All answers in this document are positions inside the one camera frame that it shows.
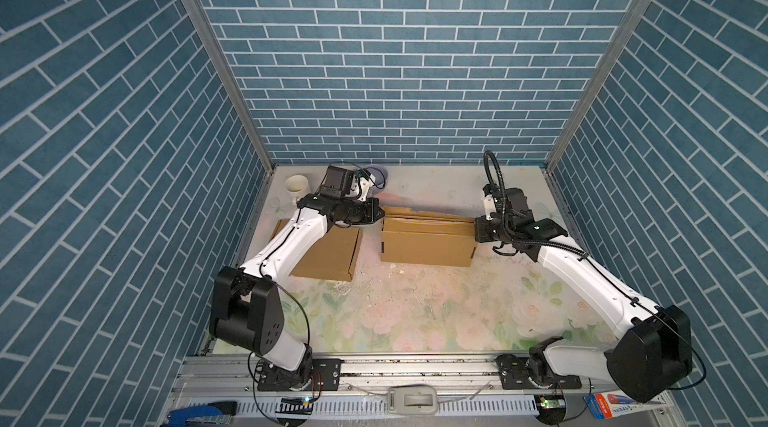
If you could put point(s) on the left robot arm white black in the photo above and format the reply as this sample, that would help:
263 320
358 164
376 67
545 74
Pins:
246 309

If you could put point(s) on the aluminium mounting rail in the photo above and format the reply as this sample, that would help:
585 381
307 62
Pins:
229 375

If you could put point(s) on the blue tool at bottom left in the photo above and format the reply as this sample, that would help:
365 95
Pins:
217 413

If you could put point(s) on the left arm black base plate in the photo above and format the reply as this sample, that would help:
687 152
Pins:
271 378

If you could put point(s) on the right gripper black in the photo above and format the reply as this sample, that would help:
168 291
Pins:
479 228

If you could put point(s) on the grey plastic handle clamp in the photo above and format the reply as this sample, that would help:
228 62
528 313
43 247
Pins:
412 400

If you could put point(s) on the brown cardboard box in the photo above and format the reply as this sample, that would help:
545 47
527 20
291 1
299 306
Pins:
332 256

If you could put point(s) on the lavender speckled ceramic cup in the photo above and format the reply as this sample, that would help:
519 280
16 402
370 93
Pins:
380 175

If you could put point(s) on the white red blue carton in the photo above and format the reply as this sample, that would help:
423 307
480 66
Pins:
614 404

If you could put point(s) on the brown cardboard sheet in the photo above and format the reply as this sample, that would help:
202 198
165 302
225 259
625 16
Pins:
427 238

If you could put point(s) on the small green circuit board right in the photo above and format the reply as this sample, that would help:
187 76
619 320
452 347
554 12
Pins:
551 403

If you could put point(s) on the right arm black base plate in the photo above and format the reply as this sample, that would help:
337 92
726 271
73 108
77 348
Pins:
519 373

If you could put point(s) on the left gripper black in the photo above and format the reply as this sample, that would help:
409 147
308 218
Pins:
369 217

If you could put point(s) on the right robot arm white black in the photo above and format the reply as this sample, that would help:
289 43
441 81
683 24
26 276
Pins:
652 348

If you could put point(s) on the white ceramic mug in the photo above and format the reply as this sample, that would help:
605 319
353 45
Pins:
297 186

